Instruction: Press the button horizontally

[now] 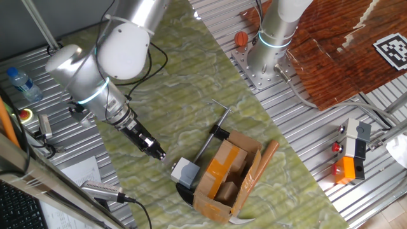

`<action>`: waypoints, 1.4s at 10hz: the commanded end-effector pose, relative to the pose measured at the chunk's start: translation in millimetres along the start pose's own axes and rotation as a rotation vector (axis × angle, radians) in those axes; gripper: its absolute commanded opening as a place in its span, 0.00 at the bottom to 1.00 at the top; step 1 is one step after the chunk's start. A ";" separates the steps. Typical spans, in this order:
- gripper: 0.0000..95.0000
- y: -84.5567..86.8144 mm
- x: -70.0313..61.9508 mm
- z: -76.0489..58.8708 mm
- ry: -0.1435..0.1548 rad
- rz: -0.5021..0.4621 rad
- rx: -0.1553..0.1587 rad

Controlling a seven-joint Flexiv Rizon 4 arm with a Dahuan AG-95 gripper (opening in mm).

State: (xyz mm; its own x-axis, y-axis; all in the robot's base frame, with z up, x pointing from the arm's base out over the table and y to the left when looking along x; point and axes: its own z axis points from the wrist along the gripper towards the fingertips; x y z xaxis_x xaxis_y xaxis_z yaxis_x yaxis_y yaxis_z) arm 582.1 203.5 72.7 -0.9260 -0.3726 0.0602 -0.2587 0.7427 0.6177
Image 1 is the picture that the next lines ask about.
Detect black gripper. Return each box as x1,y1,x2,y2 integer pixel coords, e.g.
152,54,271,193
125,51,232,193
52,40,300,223
118,117,167,162

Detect grey push button box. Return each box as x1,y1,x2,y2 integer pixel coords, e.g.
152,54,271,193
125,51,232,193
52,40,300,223
170,156,201,190

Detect red yellow emergency stop button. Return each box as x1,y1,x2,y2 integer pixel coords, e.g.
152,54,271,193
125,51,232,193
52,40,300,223
18,108,34,125

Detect orange box with red button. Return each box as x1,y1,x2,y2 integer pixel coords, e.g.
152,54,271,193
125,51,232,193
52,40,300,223
331,156,366,185

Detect white box with red button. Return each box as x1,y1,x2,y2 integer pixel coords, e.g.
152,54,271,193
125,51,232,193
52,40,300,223
331,137,367,160

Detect grey box with silver button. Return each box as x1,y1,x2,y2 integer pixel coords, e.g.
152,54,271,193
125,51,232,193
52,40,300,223
336,117,372,143

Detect green marble pattern mat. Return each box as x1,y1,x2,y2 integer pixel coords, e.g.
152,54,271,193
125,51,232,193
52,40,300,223
60,0,349,229

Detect black steel C-clamp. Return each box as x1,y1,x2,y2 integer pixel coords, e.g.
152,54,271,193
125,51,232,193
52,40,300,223
175,98,235,207

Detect brown box with orange tape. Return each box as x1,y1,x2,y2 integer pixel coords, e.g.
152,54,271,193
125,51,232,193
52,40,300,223
203,139,249,200

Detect printed paper sheet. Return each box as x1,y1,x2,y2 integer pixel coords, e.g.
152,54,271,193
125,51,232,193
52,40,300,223
39,155,102,229

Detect open cardboard box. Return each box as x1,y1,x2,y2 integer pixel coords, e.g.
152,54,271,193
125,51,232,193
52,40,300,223
192,129,263,225

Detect small plain brown box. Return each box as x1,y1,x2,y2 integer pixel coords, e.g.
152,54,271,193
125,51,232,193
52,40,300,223
214,181,239,204

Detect small grey clamp device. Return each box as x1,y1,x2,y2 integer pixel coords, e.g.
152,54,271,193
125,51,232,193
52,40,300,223
33,113,64,153

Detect small orange basketball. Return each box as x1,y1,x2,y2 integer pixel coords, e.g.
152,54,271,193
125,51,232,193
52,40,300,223
234,31,249,47

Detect clear plastic water bottle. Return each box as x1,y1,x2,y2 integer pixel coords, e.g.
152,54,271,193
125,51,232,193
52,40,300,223
6,66,45,104

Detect black keyboard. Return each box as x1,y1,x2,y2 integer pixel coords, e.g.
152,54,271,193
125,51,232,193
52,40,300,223
0,179,48,229

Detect orange pole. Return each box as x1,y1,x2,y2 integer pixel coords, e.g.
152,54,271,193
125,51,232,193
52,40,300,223
0,95,20,149

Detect thin aluminium pole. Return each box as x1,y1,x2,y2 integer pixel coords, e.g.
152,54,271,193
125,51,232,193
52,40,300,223
21,0,63,57

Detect reddish wood grain board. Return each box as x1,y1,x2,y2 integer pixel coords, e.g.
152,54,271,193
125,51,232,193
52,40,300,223
240,0,407,111

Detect white crumpled tissue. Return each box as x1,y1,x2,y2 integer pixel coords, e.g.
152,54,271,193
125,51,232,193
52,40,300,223
385,133,407,169

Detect black white fiducial marker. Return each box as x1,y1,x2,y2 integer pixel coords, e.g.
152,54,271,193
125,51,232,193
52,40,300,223
372,32,407,71

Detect black camera cable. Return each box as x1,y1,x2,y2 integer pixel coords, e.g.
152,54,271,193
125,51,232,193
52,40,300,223
122,195,153,229

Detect wide metal frame bar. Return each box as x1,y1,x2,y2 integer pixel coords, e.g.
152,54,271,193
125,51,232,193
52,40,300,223
0,132,128,229

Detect wooden handled tool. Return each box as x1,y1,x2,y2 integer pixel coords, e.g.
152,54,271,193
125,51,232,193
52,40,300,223
228,139,280,225

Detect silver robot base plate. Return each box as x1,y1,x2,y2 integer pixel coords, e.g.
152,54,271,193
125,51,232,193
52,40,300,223
231,41,298,90

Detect grey base cable with connector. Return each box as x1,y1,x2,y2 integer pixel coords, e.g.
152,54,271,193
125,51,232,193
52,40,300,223
273,63,401,127

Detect aluminium profile bar with bracket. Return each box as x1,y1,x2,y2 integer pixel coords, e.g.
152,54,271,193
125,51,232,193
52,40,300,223
367,119,407,152

